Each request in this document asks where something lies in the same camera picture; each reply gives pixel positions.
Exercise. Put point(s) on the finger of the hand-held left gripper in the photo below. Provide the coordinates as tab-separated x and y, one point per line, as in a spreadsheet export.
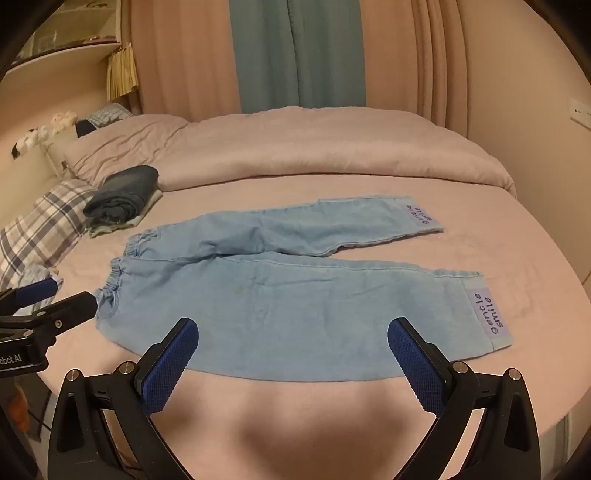
34	293
69	309

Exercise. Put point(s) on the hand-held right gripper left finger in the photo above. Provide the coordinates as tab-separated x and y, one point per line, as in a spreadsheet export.
168	367

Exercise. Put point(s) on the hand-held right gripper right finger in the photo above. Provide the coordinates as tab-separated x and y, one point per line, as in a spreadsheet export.
418	369

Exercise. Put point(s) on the light blue denim pants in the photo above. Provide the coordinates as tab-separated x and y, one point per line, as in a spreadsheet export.
277	314

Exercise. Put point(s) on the dark blue folded pants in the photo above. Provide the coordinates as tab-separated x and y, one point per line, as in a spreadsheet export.
124	189

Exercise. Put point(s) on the orange object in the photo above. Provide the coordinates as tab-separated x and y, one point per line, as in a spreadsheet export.
19	406

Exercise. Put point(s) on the grey plaid pillow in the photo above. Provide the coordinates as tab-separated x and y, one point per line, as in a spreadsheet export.
41	221

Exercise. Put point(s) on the white plush toy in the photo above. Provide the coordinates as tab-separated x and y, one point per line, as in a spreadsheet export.
27	139
63	118

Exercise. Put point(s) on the pink pillow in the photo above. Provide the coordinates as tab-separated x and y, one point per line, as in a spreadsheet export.
124	143

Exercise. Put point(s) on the blue checked pillow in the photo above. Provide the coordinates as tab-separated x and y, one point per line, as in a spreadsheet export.
108	115

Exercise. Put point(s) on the yellow fringed cloth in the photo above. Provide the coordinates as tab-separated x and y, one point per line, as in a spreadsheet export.
122	71

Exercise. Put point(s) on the pink duvet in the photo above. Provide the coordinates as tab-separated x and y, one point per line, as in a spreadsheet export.
323	147

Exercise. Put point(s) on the pink curtain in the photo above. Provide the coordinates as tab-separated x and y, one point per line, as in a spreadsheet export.
406	55
184	55

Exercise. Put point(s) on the teal curtain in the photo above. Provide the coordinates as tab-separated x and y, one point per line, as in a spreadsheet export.
295	50

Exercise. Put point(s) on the cream wall shelf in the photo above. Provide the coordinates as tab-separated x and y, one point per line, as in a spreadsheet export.
55	55

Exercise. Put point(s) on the white wall outlet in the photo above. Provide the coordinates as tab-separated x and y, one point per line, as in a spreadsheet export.
580	110

